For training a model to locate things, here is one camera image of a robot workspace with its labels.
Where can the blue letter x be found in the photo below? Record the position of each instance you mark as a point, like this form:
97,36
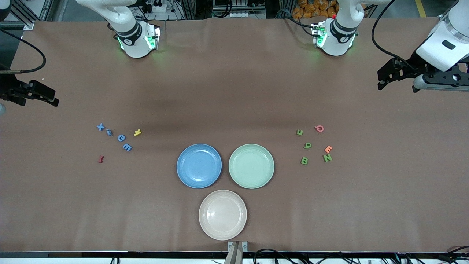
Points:
100,127

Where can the blue letter c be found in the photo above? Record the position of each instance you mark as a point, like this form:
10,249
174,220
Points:
118,138

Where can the blue letter m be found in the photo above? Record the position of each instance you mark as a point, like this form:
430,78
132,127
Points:
127,147

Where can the green letter N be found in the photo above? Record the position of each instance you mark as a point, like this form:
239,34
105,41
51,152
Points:
327,157

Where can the green number 9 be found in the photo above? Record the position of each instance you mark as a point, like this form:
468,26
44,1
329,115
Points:
307,145

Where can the green letter B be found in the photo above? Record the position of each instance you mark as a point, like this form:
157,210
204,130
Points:
304,160

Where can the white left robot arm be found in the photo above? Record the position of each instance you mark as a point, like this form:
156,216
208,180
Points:
335,46

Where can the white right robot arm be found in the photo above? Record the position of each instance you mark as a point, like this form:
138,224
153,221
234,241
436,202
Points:
133,49

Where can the pink letter Q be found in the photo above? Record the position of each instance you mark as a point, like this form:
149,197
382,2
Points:
317,129

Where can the orange letter E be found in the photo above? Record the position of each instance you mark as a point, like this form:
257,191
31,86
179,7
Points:
327,149

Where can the yellow letter k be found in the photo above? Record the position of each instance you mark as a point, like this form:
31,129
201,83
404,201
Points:
137,132

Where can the bag of orange fruit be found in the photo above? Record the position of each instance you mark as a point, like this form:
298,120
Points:
311,7

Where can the white power strip with plugs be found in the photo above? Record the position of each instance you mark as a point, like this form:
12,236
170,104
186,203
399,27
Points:
161,7

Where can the brown table cover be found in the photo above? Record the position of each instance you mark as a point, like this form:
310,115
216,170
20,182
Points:
234,91

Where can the green plate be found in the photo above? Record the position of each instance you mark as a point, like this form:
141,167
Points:
251,166

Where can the metal equipment rack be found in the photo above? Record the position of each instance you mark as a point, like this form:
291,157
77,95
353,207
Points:
238,4

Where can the blue plate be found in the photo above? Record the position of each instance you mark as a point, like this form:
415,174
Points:
199,165

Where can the beige plate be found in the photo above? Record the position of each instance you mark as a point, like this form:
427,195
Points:
222,215

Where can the aluminium frame post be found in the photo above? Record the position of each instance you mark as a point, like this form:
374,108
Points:
29,25

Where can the black table edge rail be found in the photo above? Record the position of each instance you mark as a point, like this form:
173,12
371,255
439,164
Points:
146,254

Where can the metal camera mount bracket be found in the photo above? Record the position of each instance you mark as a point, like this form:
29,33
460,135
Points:
237,253

